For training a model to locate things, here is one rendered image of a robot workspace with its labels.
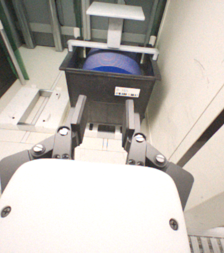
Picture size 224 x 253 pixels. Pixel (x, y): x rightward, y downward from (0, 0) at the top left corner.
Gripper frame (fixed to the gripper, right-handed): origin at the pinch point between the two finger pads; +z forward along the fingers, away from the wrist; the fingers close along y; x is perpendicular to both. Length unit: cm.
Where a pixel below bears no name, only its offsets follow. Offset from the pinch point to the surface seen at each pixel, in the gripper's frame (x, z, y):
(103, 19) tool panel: -14, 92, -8
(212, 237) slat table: -43, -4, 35
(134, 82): -8.8, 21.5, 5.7
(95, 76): -8.2, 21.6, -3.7
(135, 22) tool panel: -14, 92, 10
